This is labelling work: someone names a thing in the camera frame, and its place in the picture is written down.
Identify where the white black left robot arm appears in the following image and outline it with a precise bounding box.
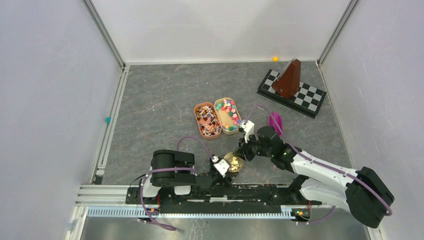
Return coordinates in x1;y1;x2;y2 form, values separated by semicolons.
137;150;244;204

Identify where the gold round lid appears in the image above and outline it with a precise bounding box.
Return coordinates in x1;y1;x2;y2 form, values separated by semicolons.
224;152;245;173

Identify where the beige tray of star candies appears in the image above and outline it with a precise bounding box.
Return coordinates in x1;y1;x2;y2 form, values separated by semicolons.
214;97;243;135

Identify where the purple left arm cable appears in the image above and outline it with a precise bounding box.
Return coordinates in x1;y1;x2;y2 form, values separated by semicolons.
139;135;216;232

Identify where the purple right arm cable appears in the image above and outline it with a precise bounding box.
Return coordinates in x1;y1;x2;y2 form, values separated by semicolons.
245;104;394;225

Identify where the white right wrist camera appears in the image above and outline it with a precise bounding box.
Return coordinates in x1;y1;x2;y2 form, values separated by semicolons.
238;120;255;143

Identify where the magenta plastic scoop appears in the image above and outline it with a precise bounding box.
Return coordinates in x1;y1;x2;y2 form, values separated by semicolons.
268;112;283;137

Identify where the orange tray of lollipops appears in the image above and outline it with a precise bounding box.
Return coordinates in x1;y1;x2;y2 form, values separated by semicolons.
193;102;222;140

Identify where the black white chessboard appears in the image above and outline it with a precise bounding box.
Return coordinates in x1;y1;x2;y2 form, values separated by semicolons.
256;68;328;119

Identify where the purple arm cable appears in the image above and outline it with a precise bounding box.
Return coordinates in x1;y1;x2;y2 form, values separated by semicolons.
245;104;394;225
139;135;216;232

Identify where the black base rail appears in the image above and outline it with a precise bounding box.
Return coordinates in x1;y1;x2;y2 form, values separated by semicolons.
143;184;322;214

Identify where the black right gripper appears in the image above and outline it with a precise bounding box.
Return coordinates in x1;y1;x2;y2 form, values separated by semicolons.
232;132;273;162

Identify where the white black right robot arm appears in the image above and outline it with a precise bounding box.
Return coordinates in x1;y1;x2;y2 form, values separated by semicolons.
236;121;395;229

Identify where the brown wooden metronome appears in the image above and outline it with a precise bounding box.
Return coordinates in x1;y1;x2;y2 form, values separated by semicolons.
271;58;302;99

